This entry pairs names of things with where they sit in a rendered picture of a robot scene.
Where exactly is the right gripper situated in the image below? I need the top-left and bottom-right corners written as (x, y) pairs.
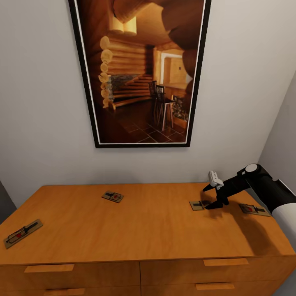
top-left (203, 178), bottom-right (241, 210)

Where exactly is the mousetrap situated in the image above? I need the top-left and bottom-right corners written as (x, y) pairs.
top-left (4, 219), bottom-right (43, 249)
top-left (102, 191), bottom-right (124, 203)
top-left (190, 200), bottom-right (212, 211)
top-left (239, 203), bottom-right (271, 217)

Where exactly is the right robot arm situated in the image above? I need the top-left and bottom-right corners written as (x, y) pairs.
top-left (203, 164), bottom-right (296, 253)

